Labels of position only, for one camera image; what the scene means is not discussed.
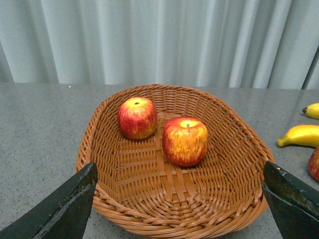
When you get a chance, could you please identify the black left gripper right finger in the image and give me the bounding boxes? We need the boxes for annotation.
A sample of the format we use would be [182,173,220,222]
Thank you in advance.
[261,161,319,239]

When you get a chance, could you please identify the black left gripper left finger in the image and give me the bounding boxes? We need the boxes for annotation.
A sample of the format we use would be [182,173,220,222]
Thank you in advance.
[0,162,98,239]

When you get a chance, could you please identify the red apple with stem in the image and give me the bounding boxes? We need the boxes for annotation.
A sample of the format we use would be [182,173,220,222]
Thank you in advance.
[308,147,319,181]

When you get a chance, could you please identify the yellow banana near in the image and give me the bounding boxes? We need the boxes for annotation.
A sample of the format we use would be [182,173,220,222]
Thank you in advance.
[277,124,319,147]

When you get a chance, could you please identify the yellow banana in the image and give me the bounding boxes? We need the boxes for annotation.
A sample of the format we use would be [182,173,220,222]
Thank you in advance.
[303,103,319,120]
[277,124,319,147]

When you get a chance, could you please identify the yellow banana far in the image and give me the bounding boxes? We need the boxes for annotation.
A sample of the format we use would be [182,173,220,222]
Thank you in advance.
[303,103,319,120]

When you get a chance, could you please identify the brown wicker basket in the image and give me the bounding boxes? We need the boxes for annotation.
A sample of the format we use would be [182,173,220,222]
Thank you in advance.
[76,84,274,239]

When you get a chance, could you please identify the red apple back left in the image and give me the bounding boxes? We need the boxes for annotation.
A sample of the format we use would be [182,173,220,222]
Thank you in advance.
[117,97,158,140]

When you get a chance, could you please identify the red yellow apple centre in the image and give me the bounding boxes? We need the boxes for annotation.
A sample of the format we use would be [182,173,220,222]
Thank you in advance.
[162,117,208,167]

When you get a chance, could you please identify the white pleated curtain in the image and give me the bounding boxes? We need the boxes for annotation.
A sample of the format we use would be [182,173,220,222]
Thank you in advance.
[0,0,319,89]

